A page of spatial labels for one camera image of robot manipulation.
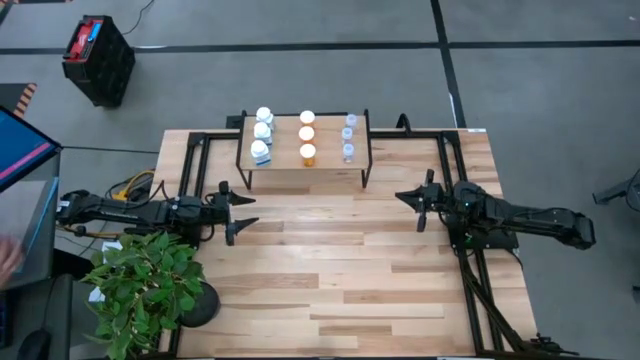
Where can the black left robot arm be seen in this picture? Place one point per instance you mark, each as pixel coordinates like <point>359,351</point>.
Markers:
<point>110,210</point>

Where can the black computer mouse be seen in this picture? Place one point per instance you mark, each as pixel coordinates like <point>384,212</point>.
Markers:
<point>34,346</point>

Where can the black clamp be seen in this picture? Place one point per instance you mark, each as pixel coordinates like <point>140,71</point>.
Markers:
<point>545,345</point>

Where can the person's hand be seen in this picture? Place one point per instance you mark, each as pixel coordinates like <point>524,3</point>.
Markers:
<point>9,260</point>

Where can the black keyboard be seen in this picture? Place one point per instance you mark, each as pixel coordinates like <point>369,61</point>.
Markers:
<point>5,320</point>

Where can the orange pill bottle white cap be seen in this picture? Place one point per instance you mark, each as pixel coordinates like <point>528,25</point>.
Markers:
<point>307,117</point>
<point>306,134</point>
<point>307,151</point>

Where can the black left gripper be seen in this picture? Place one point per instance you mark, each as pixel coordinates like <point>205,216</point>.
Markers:
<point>200,211</point>

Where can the dark mat orange stripes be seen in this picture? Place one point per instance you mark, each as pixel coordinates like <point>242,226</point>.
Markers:
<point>15,97</point>

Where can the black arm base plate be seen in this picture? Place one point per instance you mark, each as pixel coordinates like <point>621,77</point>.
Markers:
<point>495,242</point>

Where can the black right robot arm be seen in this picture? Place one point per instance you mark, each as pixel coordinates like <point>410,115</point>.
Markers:
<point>540,220</point>

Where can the clear plastic bottle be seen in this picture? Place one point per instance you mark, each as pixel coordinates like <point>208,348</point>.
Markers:
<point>348,151</point>
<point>351,120</point>
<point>347,134</point>

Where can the white melatonin bottle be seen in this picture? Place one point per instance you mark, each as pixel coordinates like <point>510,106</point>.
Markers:
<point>261,131</point>
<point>263,114</point>
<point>259,149</point>

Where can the black red toolbox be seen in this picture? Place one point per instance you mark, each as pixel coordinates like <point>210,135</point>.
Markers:
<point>100,70</point>

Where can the wooden shelf black legs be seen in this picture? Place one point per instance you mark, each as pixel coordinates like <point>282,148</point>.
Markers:
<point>285,150</point>

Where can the white small box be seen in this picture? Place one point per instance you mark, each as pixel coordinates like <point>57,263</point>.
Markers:
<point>96,296</point>
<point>112,246</point>

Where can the green potted plant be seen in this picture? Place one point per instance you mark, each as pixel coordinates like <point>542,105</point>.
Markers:
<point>145,285</point>

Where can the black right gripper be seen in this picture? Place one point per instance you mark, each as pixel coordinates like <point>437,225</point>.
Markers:
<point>450,200</point>

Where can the black aluminium table frame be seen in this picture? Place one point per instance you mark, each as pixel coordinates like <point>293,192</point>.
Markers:
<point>420,134</point>

